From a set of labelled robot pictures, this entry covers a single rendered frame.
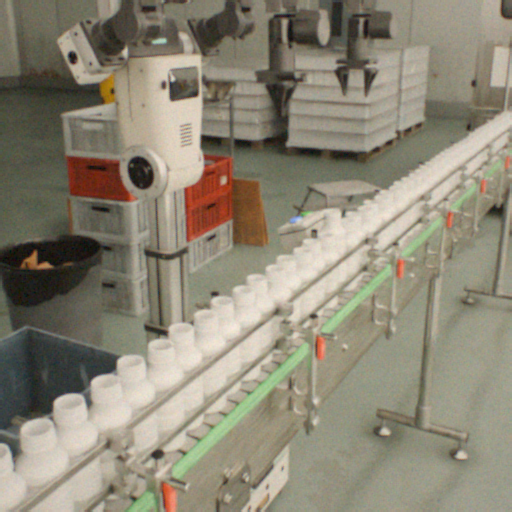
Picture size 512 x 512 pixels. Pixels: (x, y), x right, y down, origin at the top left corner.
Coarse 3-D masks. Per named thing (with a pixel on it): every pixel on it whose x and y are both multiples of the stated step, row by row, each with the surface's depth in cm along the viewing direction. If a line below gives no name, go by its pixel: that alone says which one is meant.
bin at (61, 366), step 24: (24, 336) 150; (48, 336) 147; (0, 360) 145; (24, 360) 151; (48, 360) 150; (72, 360) 146; (96, 360) 142; (0, 384) 146; (24, 384) 152; (48, 384) 152; (72, 384) 148; (0, 408) 147; (24, 408) 154; (48, 408) 155; (0, 432) 112
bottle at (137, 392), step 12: (120, 360) 92; (132, 360) 93; (120, 372) 90; (132, 372) 90; (144, 372) 92; (132, 384) 90; (144, 384) 92; (132, 396) 90; (144, 396) 91; (132, 408) 90; (144, 408) 91; (144, 420) 92; (156, 420) 94; (144, 432) 92; (156, 432) 95; (144, 444) 93; (156, 444) 95
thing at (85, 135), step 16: (80, 112) 367; (96, 112) 381; (112, 112) 395; (64, 128) 355; (80, 128) 352; (96, 128) 382; (112, 128) 344; (80, 144) 355; (96, 144) 351; (112, 144) 348
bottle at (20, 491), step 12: (0, 444) 74; (0, 456) 74; (0, 468) 71; (12, 468) 73; (0, 480) 72; (12, 480) 73; (24, 480) 75; (0, 492) 72; (12, 492) 72; (24, 492) 74; (0, 504) 71; (12, 504) 72
